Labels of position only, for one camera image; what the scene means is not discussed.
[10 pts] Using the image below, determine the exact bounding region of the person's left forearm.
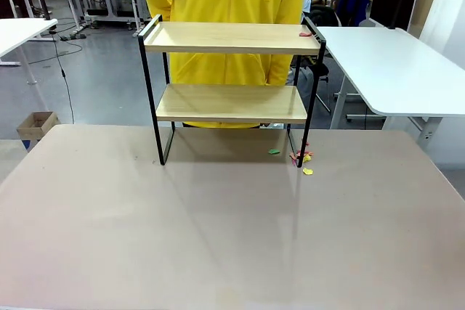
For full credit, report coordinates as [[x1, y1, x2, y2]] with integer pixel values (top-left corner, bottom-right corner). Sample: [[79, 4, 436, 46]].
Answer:
[[267, 54, 291, 86]]

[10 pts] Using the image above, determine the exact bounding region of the black office chair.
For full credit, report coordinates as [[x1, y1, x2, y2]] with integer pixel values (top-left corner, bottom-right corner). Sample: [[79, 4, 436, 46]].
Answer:
[[307, 56, 332, 114]]

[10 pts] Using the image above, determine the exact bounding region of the large white table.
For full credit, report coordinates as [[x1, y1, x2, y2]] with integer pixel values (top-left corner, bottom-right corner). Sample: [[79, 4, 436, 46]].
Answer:
[[315, 25, 465, 151]]

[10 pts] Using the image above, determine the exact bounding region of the open cardboard box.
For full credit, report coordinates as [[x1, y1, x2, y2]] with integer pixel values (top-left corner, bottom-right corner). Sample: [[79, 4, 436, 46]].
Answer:
[[16, 111, 61, 142]]

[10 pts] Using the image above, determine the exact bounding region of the black monitor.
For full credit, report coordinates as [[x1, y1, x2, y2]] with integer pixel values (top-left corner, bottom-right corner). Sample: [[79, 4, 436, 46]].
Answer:
[[370, 0, 421, 31]]

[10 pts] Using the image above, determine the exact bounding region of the brown cardboard panel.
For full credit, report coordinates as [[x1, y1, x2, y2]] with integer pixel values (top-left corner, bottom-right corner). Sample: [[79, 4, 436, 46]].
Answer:
[[412, 0, 442, 38]]

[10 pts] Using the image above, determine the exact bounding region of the small white table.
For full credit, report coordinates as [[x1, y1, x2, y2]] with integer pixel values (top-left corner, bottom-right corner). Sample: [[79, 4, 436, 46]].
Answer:
[[0, 18, 59, 86]]

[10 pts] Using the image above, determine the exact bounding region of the two-tier wooden shelf black frame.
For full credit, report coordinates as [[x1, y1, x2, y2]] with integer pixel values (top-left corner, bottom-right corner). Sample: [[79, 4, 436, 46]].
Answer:
[[137, 15, 327, 168]]

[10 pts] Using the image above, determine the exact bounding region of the black floor cable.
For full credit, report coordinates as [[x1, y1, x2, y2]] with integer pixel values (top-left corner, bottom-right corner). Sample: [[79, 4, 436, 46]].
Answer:
[[50, 30, 84, 124]]

